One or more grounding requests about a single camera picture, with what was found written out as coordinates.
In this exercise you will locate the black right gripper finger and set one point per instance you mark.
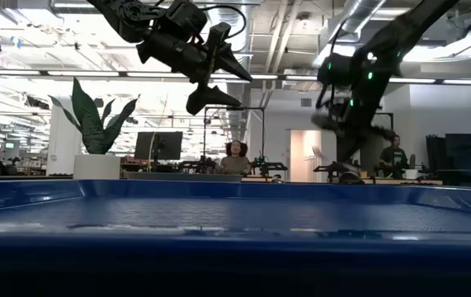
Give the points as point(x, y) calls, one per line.
point(356, 148)
point(343, 149)

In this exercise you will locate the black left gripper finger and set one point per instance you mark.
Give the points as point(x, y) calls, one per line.
point(210, 98)
point(233, 64)

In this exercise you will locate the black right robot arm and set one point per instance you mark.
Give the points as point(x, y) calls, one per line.
point(400, 37)

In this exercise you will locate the black background robot arm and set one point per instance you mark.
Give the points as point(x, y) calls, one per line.
point(200, 166)
point(336, 169)
point(266, 167)

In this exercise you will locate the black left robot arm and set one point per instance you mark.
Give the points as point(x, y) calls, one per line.
point(128, 16)

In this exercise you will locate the blue plastic tray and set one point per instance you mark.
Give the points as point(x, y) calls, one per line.
point(235, 214)

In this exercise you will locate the standing person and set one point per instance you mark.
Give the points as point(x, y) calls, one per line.
point(392, 156)

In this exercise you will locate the wooden background table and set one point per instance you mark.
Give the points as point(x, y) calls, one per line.
point(400, 181)

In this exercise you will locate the seated person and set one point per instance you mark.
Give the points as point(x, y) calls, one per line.
point(235, 163)

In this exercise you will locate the black computer monitor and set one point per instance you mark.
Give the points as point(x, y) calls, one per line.
point(158, 145)

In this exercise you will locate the black equipment rack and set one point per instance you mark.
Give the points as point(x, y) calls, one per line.
point(462, 152)

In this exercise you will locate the green leafy plant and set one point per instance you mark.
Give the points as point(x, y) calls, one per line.
point(92, 128)

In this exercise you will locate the white plant pot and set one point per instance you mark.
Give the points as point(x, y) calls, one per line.
point(97, 167)

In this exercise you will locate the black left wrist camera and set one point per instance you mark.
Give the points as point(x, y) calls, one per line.
point(185, 18)

